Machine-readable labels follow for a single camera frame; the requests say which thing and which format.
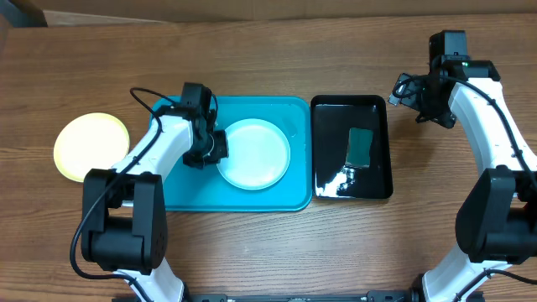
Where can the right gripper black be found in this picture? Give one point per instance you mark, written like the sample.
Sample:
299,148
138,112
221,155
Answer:
445,117

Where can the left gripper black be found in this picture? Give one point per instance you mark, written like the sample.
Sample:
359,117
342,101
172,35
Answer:
221,151

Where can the light blue plate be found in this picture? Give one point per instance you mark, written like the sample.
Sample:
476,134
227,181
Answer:
258,154

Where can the green yellow sponge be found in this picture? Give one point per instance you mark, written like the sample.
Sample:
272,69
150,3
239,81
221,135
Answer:
358,147

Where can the yellow plate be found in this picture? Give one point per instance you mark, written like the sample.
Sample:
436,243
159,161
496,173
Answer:
92,141

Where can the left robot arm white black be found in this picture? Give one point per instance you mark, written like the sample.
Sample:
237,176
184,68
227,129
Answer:
123,233

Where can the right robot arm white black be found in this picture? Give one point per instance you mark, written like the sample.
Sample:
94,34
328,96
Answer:
496,224

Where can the teal plastic tray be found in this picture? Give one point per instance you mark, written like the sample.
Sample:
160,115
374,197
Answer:
190,189

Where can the black water tray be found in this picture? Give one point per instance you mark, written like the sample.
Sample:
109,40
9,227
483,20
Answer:
331,118

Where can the cardboard panel at back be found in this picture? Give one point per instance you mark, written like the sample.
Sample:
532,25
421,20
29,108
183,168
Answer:
254,10

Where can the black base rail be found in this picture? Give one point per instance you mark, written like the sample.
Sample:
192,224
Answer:
371,296

